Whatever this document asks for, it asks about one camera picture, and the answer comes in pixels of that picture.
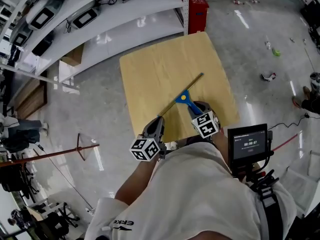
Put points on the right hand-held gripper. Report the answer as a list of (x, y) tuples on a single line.
[(206, 125)]

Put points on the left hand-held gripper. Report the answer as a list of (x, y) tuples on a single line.
[(145, 150)]

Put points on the blue squeegee with brass blade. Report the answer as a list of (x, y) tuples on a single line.
[(183, 99)]

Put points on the person's left forearm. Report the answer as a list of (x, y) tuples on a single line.
[(136, 181)]

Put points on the person's right forearm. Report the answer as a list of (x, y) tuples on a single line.
[(222, 149)]

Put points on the person's white shoe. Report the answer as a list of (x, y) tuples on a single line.
[(174, 146)]

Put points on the black monitor screen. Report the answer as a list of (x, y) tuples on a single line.
[(250, 144)]

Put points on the person's white shirt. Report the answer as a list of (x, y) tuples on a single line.
[(195, 189)]

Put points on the black white handheld tool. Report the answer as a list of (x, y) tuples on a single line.
[(267, 77)]

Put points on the red floor tape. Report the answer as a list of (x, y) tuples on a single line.
[(285, 142)]

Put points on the small white crumpled object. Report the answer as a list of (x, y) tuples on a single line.
[(268, 45)]

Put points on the small green object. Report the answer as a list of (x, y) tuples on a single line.
[(276, 52)]

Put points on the red box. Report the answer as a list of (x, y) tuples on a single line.
[(197, 11)]

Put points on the brown wooden coat rack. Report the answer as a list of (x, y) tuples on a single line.
[(50, 154)]

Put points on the cardboard box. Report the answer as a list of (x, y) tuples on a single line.
[(73, 56)]

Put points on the white metal shelving unit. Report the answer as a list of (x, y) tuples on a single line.
[(140, 11)]

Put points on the brown wooden cabinet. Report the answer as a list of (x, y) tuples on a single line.
[(32, 99)]

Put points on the black floor equipment pile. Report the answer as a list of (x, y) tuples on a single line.
[(315, 40)]

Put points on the black bag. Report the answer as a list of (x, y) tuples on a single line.
[(42, 45)]

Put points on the black office chair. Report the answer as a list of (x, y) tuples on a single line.
[(12, 181)]

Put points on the black wheeled case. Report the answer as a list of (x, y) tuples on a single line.
[(312, 11)]

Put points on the group of white screen devices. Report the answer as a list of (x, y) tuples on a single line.
[(41, 19)]

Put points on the light wooden pedestal table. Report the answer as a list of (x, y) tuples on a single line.
[(155, 66)]

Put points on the white metal frame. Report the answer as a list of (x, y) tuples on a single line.
[(300, 181)]

